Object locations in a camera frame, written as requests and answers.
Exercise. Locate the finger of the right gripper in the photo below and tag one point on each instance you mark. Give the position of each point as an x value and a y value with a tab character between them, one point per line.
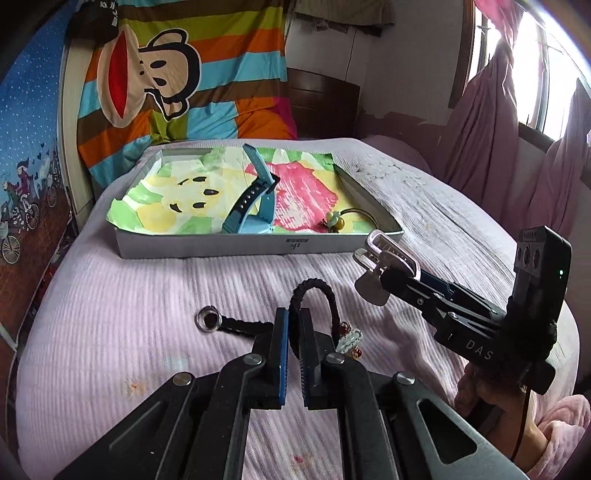
376	264
430	294

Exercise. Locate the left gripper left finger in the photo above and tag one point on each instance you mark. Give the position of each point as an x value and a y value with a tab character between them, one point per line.
268	386

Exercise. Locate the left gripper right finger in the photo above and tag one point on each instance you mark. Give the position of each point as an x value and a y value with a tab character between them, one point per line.
314	347

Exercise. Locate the grey hair claw clip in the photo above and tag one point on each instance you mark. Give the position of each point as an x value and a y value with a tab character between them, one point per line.
378	242

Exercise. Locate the person's right hand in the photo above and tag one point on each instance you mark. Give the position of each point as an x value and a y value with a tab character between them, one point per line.
515	434

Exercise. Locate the pink curtain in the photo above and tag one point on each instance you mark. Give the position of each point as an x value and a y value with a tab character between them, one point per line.
479	147

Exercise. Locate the pink bed cover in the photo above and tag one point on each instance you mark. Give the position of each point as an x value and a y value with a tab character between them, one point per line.
110	331

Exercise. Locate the dark wooden headboard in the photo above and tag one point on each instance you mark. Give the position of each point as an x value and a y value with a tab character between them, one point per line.
322	107

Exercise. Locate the grey tray colourful paper lining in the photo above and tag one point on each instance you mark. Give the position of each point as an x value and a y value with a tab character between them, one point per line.
177	202

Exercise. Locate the olive hanging cloth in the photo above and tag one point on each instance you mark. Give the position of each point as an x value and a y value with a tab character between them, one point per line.
369	16

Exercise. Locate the blue dotted fabric wardrobe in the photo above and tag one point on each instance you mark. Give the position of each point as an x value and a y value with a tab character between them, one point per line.
34	207

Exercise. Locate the striped monkey blanket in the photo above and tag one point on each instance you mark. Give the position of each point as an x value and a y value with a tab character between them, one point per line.
184	70

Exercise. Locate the black hanging bag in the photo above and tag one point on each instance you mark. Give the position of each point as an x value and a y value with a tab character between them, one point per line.
94	20

